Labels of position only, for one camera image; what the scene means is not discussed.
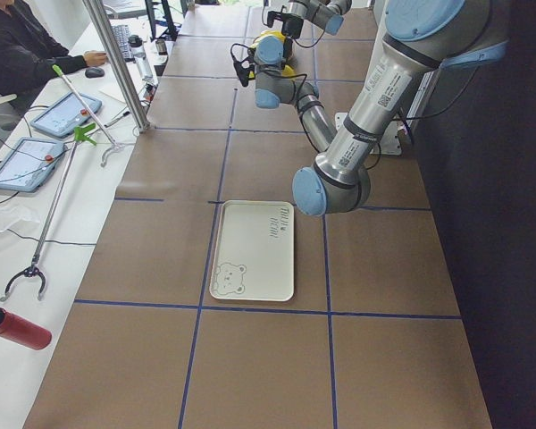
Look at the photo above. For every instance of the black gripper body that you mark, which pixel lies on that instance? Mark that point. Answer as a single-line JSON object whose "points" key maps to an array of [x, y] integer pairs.
{"points": [[293, 28]]}

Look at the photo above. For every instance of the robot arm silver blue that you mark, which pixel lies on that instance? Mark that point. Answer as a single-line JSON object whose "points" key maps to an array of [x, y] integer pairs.
{"points": [[420, 37], [325, 15]]}

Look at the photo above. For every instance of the steel cup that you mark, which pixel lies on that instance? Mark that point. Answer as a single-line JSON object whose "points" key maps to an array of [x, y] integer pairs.
{"points": [[160, 46]]}

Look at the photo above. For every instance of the grey water bottle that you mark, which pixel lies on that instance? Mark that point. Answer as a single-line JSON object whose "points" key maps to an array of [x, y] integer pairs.
{"points": [[139, 54]]}

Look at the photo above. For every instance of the black keyboard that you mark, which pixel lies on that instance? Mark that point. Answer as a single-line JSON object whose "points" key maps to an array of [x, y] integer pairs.
{"points": [[121, 34]]}

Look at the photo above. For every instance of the black computer mouse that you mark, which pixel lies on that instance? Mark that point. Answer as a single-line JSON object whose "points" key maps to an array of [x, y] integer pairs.
{"points": [[94, 72]]}

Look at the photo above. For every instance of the white bear tray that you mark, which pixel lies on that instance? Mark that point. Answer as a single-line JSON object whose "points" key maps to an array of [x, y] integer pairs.
{"points": [[254, 252]]}

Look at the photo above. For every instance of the far teach pendant tablet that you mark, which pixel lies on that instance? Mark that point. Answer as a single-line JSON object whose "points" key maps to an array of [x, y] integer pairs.
{"points": [[60, 119]]}

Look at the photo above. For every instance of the teach pendant tablet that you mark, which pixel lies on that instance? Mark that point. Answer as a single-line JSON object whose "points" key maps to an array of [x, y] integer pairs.
{"points": [[30, 163], [60, 119]]}

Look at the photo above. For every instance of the person in black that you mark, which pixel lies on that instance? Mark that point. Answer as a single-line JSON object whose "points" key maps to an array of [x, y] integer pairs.
{"points": [[28, 53]]}

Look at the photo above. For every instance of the near teach pendant tablet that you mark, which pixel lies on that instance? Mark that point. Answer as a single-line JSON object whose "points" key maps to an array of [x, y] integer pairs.
{"points": [[30, 163]]}

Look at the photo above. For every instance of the red bottle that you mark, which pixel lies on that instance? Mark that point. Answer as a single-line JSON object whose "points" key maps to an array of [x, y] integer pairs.
{"points": [[22, 331]]}

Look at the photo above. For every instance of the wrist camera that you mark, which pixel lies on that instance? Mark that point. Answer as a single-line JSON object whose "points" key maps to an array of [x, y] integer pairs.
{"points": [[273, 16], [244, 68]]}

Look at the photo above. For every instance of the aluminium frame post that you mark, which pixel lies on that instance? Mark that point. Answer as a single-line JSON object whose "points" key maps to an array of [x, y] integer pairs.
{"points": [[98, 16]]}

